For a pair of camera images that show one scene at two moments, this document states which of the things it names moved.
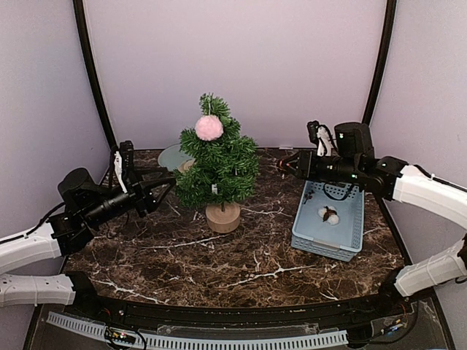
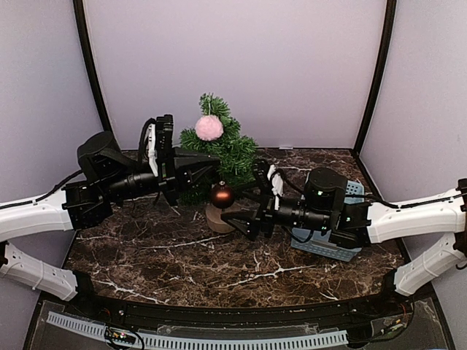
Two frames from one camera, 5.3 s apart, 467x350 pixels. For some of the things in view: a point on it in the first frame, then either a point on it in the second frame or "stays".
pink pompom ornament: (209, 127) stays
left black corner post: (87, 47) stays
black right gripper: (306, 169) to (265, 213)
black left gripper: (143, 199) to (187, 165)
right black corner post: (387, 30) stays
